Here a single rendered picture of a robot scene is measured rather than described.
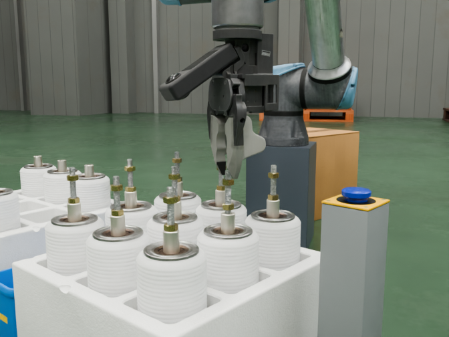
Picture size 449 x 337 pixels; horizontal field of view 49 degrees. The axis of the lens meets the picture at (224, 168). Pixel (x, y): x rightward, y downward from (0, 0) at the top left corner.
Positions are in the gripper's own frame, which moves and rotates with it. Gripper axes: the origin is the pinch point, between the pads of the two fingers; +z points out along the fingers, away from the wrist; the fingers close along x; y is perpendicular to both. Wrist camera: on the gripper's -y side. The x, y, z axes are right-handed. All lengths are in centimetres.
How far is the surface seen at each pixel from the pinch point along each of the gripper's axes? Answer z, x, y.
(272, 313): 21.4, -6.7, 4.6
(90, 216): 9.6, 17.3, -16.5
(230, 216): 7.3, -1.0, 0.4
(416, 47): -64, 441, 531
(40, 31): -91, 739, 71
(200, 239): 10.5, 0.4, -3.9
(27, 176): 12, 74, -21
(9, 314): 28.3, 26.7, -29.8
